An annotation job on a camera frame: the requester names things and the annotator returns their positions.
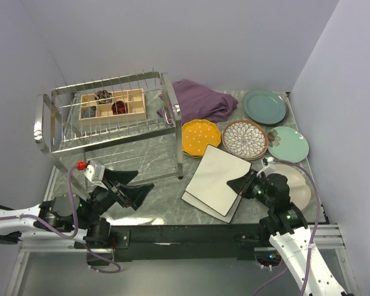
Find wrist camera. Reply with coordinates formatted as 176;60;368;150
257;157;276;177
84;160;106;188

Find white ribbed brown bowl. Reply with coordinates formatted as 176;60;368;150
221;120;268;151

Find dark green round plate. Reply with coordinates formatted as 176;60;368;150
242;90;289;126

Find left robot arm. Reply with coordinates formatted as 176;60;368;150
0;162;154;248

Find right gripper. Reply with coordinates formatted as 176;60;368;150
226;168;274;208

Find orange dotted plate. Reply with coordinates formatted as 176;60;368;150
182;119;221;156

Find white round plate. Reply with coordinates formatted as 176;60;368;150
275;163;311;211

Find wooden cutlery box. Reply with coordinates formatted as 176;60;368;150
79;89;147;128

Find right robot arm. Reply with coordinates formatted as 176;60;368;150
227;169;349;295

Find large square plate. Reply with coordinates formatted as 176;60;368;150
181;192;242;223
185;145;252;216

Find black base beam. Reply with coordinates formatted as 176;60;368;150
86;224;284;266

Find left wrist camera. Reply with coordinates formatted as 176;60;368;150
84;160;106;188

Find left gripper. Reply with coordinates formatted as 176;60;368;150
78;168;155;230

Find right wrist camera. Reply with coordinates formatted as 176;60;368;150
257;157;276;177

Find aluminium rail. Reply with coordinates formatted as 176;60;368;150
314;224;345;250

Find mint green flower plate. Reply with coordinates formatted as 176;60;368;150
267;126;310;163

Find steel dish rack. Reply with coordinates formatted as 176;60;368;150
33;71;184;200

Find purple cloth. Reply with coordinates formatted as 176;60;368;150
173;79;238;124

